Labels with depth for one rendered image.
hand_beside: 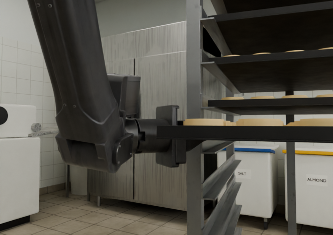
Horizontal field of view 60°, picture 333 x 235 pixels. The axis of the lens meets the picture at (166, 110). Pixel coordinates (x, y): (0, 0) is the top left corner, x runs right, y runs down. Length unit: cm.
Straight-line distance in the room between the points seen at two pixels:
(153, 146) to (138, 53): 286
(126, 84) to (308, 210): 261
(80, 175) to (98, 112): 400
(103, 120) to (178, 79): 259
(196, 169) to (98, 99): 32
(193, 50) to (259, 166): 238
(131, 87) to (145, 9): 411
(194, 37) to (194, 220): 37
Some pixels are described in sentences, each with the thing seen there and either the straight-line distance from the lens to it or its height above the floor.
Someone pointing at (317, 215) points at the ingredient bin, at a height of 22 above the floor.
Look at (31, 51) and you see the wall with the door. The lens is 448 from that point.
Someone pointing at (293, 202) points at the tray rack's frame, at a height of 71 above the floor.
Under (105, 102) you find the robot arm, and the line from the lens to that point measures 34.
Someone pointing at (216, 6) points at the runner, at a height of 131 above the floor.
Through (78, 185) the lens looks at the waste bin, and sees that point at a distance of 438.
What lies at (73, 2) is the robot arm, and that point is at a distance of 29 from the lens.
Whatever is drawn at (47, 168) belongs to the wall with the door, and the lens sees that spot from 458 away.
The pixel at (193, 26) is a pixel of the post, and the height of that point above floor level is 120.
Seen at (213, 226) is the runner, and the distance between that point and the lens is 73.
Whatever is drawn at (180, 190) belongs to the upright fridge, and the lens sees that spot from 295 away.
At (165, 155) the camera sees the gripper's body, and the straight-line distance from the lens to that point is 49.
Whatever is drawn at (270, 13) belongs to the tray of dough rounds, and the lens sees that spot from 64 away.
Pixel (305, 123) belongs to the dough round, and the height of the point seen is 101.
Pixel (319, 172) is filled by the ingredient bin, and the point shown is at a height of 59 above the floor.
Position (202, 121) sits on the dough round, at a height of 101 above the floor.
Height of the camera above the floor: 101
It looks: 3 degrees up
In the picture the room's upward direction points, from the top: straight up
